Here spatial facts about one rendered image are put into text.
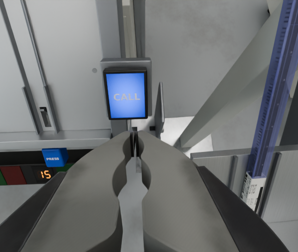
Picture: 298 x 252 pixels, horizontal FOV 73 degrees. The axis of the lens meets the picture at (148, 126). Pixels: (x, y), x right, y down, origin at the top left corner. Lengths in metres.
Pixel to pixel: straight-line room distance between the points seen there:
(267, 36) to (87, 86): 0.25
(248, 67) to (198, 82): 0.76
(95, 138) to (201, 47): 1.07
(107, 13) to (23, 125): 0.17
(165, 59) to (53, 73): 0.96
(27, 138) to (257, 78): 0.34
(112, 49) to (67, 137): 0.12
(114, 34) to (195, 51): 1.03
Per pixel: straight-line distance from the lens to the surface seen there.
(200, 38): 1.29
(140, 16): 0.83
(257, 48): 0.37
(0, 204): 1.17
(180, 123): 1.02
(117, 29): 0.22
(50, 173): 0.35
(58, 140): 0.26
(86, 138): 0.25
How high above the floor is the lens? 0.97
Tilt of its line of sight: 74 degrees down
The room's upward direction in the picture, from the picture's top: 4 degrees clockwise
